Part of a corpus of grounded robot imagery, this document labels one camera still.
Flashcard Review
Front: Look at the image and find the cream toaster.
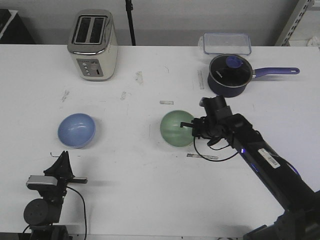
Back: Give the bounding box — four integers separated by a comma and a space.
67, 9, 118, 82

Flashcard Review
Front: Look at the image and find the green bowl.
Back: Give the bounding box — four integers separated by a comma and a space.
160, 110, 194, 147

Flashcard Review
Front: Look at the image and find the glass pot lid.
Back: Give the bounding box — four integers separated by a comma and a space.
209, 54, 253, 87

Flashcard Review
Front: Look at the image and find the grey metal shelf upright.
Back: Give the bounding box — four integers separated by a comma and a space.
274, 0, 316, 47

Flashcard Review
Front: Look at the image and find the blue bowl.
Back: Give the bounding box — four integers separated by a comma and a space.
57, 113, 96, 149

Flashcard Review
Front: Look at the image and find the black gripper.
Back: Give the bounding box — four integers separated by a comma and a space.
37, 151, 88, 200
180, 116, 220, 139

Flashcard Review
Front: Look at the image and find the black camera cable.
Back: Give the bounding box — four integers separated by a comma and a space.
193, 136, 245, 162
66, 186, 88, 240

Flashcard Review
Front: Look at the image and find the clear plastic container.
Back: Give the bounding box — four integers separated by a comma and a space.
198, 32, 252, 55

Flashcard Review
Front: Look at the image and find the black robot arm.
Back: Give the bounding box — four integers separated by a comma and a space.
23, 150, 88, 240
69, 98, 320, 240

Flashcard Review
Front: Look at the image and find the black tripod pole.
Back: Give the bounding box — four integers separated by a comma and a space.
125, 0, 136, 46

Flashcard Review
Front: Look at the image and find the dark blue saucepan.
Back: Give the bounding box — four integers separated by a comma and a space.
207, 54, 300, 98

